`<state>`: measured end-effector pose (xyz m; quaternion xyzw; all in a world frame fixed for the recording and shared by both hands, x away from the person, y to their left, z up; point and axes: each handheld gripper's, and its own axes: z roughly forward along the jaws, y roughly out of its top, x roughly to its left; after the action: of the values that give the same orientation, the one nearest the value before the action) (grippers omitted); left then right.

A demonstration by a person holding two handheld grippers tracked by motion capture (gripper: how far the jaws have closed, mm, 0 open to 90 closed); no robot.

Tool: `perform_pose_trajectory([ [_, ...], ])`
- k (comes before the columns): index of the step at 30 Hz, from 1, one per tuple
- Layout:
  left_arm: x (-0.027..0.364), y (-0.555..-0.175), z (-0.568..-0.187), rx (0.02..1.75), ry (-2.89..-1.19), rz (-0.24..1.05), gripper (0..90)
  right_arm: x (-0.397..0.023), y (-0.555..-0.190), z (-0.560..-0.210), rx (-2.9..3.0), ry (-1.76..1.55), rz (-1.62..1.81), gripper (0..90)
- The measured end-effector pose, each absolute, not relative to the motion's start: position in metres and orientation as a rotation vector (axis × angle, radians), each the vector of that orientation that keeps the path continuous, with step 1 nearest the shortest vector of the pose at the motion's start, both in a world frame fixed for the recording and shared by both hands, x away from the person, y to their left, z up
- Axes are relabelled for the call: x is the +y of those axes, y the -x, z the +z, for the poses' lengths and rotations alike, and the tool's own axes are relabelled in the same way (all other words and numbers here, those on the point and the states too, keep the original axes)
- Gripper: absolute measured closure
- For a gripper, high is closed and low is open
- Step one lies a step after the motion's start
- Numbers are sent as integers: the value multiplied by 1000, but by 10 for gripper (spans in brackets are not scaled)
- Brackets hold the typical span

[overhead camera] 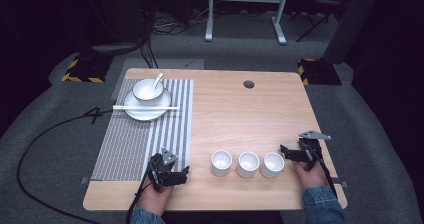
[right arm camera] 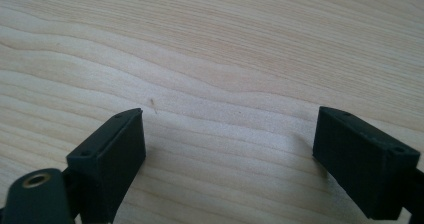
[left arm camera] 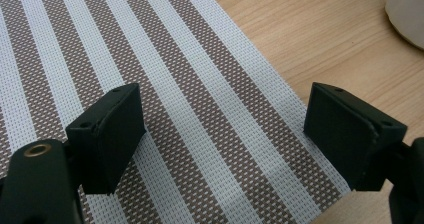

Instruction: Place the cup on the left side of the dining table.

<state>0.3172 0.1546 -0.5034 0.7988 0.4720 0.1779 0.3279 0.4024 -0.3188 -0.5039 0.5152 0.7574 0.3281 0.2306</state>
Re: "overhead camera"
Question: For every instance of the person's left hand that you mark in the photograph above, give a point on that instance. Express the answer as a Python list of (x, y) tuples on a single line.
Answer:
[(153, 199)]

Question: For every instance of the black tripod stand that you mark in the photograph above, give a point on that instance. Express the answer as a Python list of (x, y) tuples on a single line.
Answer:
[(320, 14)]

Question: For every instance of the black yellow striped base plate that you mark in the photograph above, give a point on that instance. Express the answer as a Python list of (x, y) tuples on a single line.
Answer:
[(86, 69), (320, 71)]

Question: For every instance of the white chopstick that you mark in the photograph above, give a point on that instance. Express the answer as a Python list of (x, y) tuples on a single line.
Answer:
[(140, 106), (140, 109)]

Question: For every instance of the grey striped placemat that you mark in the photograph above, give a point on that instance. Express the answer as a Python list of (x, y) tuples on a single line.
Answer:
[(126, 144)]

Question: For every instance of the white ceramic bowl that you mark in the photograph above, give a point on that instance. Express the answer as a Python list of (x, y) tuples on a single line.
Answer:
[(145, 92)]

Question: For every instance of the person's right hand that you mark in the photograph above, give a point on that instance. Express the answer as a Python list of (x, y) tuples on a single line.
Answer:
[(311, 177)]

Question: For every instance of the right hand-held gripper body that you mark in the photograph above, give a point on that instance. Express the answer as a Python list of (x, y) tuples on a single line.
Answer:
[(311, 150)]

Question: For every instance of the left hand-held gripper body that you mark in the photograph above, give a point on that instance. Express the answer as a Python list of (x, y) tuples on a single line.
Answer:
[(160, 167)]

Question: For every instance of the white ceramic plate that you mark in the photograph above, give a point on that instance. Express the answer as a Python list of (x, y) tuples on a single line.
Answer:
[(146, 114)]

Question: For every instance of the grey column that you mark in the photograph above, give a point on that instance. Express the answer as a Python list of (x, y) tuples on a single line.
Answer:
[(350, 20)]

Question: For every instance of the white ceramic spoon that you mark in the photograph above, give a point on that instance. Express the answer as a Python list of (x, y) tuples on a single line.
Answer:
[(158, 79)]

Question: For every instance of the grey table bracket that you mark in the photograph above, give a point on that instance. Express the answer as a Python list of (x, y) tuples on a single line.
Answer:
[(343, 184), (85, 180)]

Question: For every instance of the white ceramic cup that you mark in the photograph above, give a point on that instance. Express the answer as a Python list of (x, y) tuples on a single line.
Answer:
[(272, 164), (248, 164), (221, 162)]

